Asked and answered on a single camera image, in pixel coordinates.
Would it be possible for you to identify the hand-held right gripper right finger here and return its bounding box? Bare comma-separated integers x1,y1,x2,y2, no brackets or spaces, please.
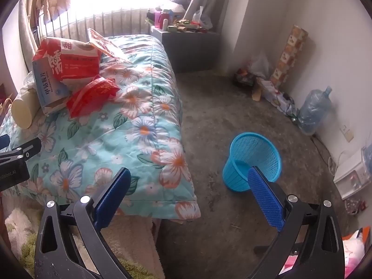
247,166,345,279

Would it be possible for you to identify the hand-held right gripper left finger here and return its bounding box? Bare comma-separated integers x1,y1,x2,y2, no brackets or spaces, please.
34,167,137,279

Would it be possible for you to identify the white paper cup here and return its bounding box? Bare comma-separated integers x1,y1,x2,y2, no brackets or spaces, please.
11,89,41,130

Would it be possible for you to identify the blue plastic wastebasket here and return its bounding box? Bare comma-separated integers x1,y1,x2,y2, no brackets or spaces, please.
222,132,282,193

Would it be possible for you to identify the green white fluffy rug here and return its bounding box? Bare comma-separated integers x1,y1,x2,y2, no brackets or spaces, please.
4,206,157,279

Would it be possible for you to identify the blue white medicine box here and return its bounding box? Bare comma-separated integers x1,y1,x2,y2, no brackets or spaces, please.
31,61,72,115

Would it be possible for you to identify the floral teal blanket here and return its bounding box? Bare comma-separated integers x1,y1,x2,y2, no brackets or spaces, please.
0,34,202,220

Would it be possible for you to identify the red crinkled snack packet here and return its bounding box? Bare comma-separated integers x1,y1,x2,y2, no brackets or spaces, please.
66,75,121,119

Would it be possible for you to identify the white water dispenser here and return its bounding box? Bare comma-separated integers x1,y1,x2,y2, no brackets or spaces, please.
333,148,372,200

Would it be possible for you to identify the small red printed bag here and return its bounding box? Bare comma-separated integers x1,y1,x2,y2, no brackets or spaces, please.
344,199,367,216

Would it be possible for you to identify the large red white snack bag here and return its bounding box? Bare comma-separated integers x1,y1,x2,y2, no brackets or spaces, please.
32,37,102,82

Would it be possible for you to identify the empty clear water jug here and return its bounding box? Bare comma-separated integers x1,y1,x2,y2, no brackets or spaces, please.
296,86,333,136

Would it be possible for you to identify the flat printed box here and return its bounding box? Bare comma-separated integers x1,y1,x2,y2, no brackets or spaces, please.
256,77,295,114

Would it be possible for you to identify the blue water jug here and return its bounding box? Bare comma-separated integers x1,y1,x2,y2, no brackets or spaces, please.
360,144,372,166

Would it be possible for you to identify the beige rolled mat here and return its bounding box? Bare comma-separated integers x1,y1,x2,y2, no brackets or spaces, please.
17,0,39,61

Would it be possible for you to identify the dark snack bag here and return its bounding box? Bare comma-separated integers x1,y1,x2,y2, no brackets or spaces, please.
234,68,258,87

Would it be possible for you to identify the orange printed snack packet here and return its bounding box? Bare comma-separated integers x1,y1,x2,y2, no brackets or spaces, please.
87,28,128,61

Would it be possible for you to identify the white plastic bag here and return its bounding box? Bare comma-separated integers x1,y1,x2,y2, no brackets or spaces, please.
248,53,272,79

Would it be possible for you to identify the tall printed cardboard box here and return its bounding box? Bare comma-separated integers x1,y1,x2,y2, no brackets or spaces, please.
269,25,309,88

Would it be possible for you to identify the metal window railing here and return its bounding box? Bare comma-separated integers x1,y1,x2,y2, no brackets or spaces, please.
38,9,152,40

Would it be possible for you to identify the grey cabinet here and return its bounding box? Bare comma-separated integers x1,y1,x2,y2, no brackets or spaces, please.
150,25,221,73

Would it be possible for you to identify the pile of small packets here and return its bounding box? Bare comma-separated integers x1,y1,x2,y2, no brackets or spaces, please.
169,17,208,34

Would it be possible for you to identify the clear plastic bag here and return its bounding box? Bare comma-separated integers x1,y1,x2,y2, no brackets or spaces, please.
192,6,213,30

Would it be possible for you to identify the white cable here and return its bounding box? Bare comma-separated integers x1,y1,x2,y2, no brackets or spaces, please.
328,151,349,176

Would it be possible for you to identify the black power cable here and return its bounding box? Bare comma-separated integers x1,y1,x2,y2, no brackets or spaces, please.
283,92,300,123

